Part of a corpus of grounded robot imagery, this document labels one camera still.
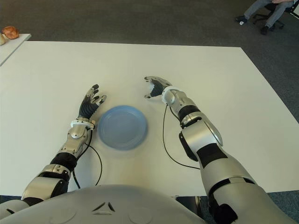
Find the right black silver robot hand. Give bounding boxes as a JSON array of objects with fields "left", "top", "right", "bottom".
[{"left": 143, "top": 76, "right": 173, "bottom": 98}]

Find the red-brown round fruit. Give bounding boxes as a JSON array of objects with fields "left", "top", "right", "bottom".
[{"left": 1, "top": 26, "right": 19, "bottom": 39}]

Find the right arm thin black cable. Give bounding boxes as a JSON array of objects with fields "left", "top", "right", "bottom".
[{"left": 163, "top": 105, "right": 201, "bottom": 170}]

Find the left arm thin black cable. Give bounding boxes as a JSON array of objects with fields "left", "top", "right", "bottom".
[{"left": 83, "top": 126, "right": 103, "bottom": 187}]

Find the black office chair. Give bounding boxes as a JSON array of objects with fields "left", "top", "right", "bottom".
[{"left": 252, "top": 2, "right": 285, "bottom": 28}]

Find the left arm thick black cable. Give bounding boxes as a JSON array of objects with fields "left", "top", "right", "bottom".
[{"left": 71, "top": 169, "right": 81, "bottom": 189}]

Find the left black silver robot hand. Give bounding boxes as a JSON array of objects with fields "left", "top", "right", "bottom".
[{"left": 78, "top": 84, "right": 108, "bottom": 119}]

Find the grey robot torso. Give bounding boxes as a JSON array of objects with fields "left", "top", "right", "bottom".
[{"left": 0, "top": 184, "right": 211, "bottom": 224}]

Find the black frame under table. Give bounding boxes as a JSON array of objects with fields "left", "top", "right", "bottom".
[{"left": 175, "top": 196, "right": 208, "bottom": 221}]

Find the small white table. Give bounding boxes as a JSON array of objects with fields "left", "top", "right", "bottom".
[{"left": 0, "top": 34, "right": 32, "bottom": 67}]

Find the seated person in jeans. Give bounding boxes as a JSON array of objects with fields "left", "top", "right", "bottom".
[{"left": 235, "top": 0, "right": 295, "bottom": 35}]

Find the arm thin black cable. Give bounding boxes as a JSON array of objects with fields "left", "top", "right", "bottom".
[
  {"left": 163, "top": 105, "right": 201, "bottom": 170},
  {"left": 83, "top": 126, "right": 103, "bottom": 187}
]

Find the blue round plate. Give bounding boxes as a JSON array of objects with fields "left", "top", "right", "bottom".
[{"left": 97, "top": 105, "right": 149, "bottom": 150}]

